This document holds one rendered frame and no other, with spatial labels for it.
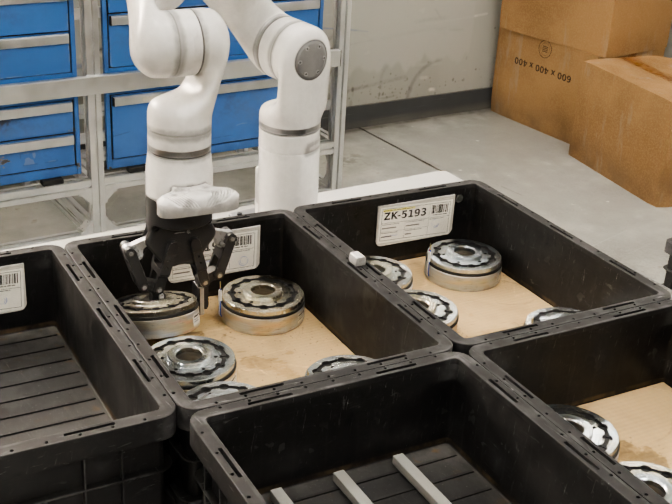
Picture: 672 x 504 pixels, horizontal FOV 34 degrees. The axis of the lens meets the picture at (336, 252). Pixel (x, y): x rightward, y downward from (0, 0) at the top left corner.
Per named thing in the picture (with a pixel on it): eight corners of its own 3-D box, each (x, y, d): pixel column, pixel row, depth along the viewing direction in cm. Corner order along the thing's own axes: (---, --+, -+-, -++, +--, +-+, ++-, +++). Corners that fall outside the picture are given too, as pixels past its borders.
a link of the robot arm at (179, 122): (210, 133, 127) (137, 141, 122) (212, 0, 120) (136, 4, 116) (236, 153, 121) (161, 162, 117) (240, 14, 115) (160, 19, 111)
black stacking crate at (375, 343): (67, 331, 135) (62, 247, 130) (284, 290, 148) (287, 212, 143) (184, 519, 103) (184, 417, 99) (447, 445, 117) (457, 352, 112)
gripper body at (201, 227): (202, 170, 128) (201, 243, 132) (132, 178, 124) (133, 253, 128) (226, 193, 122) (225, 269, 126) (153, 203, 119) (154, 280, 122)
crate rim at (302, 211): (287, 224, 144) (288, 207, 143) (475, 193, 158) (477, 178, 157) (458, 368, 113) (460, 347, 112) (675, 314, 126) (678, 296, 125)
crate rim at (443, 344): (61, 260, 131) (60, 242, 130) (287, 224, 144) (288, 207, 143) (183, 435, 99) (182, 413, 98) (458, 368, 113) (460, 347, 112)
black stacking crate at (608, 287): (287, 289, 148) (290, 211, 143) (468, 255, 161) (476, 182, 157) (450, 444, 117) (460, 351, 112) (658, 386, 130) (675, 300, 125)
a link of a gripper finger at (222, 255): (230, 233, 127) (209, 277, 128) (243, 237, 128) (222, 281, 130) (222, 224, 129) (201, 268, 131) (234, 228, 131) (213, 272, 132)
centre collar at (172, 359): (161, 351, 122) (161, 346, 121) (204, 344, 123) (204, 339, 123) (173, 372, 118) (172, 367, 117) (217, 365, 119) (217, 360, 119)
